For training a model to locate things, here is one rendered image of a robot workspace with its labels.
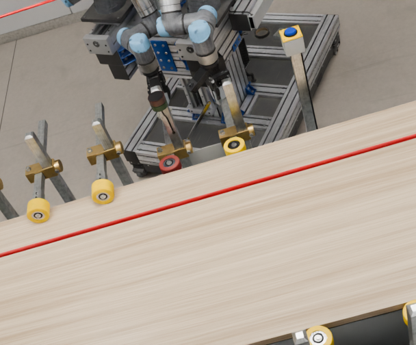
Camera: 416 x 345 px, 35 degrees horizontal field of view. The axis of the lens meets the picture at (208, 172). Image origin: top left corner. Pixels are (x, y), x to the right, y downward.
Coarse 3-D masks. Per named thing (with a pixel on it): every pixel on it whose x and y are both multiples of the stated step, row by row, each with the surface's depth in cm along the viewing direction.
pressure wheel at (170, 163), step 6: (168, 156) 251; (174, 156) 250; (162, 162) 249; (168, 162) 248; (174, 162) 248; (180, 162) 249; (162, 168) 247; (168, 168) 246; (174, 168) 246; (180, 168) 248
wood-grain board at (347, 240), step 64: (384, 128) 232; (128, 192) 244; (192, 192) 236; (256, 192) 228; (320, 192) 220; (384, 192) 214; (64, 256) 231; (128, 256) 224; (192, 256) 217; (256, 256) 210; (320, 256) 204; (384, 256) 198; (0, 320) 220; (64, 320) 213; (128, 320) 206; (192, 320) 200; (256, 320) 194; (320, 320) 189
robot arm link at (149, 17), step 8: (136, 0) 266; (144, 0) 267; (152, 0) 270; (136, 8) 269; (144, 8) 268; (152, 8) 269; (144, 16) 269; (152, 16) 269; (160, 16) 271; (144, 24) 270; (152, 24) 270; (152, 32) 271
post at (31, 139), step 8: (32, 136) 244; (32, 144) 246; (40, 144) 250; (32, 152) 249; (40, 152) 250; (40, 160) 252; (48, 160) 253; (56, 176) 259; (56, 184) 262; (64, 184) 265; (64, 192) 266; (64, 200) 269; (72, 200) 269
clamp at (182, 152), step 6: (168, 144) 261; (186, 144) 258; (168, 150) 259; (174, 150) 258; (180, 150) 257; (186, 150) 258; (192, 150) 260; (162, 156) 258; (180, 156) 260; (186, 156) 260
